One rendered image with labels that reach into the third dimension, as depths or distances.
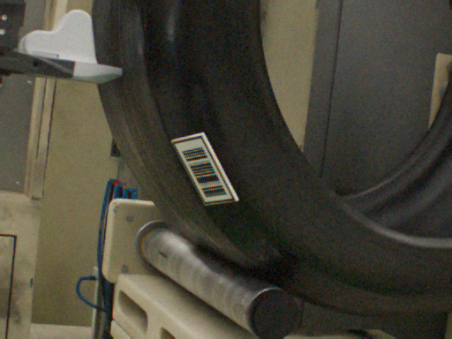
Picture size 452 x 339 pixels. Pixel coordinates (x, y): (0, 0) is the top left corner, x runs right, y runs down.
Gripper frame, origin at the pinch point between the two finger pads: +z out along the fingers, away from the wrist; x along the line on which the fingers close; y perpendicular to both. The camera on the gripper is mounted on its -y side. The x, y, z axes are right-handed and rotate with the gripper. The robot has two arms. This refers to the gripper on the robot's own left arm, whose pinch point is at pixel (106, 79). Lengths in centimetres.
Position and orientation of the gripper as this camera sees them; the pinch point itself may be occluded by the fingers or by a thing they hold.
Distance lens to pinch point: 79.6
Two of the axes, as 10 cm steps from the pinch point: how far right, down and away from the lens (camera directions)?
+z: 9.3, 1.1, 3.5
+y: 1.3, -9.9, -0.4
